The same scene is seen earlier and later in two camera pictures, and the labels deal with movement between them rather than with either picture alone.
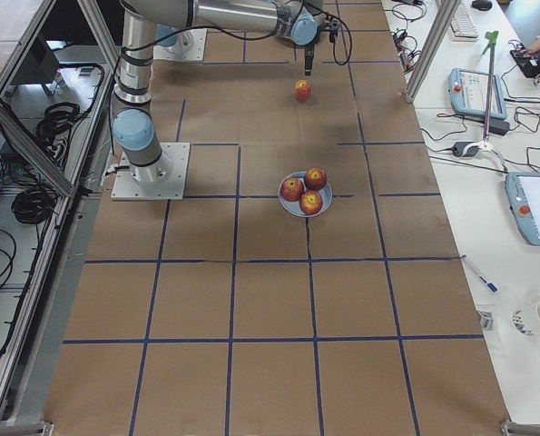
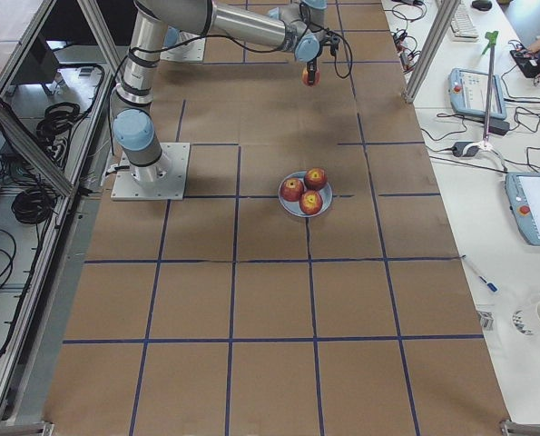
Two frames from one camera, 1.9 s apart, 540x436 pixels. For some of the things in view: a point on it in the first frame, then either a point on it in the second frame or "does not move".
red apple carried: x=302 y=90 -> x=305 y=77
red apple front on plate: x=310 y=202 does not move
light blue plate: x=294 y=208 does not move
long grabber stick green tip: x=491 y=39 does not move
